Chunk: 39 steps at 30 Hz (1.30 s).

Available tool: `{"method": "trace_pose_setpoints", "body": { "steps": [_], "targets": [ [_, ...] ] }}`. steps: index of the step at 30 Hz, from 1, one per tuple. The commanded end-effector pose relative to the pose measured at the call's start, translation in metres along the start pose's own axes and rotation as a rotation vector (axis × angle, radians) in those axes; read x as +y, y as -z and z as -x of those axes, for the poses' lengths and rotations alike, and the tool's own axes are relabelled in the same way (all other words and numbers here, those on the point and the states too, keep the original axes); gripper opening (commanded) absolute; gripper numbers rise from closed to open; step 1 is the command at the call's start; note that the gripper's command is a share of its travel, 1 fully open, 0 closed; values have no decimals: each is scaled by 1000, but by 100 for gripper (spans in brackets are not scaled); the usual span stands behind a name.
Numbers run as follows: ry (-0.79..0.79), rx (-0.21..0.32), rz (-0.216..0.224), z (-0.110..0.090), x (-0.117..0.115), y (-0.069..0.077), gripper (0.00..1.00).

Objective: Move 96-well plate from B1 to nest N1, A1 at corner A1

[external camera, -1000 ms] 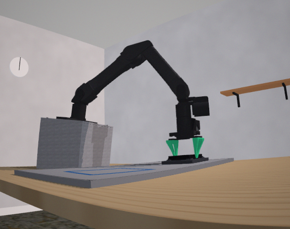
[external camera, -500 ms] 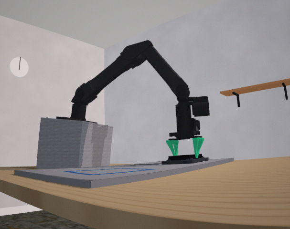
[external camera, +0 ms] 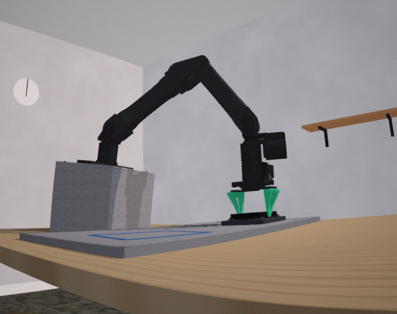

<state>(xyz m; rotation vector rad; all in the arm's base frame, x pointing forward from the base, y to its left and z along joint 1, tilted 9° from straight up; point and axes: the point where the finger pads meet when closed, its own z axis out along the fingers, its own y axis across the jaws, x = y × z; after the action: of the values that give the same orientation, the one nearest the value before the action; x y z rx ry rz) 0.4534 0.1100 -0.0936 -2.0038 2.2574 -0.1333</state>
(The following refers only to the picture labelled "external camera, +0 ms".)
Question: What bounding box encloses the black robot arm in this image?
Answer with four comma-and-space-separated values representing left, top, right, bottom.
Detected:
77, 55, 287, 169

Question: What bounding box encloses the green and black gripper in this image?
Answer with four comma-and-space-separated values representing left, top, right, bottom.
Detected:
227, 160, 279, 217

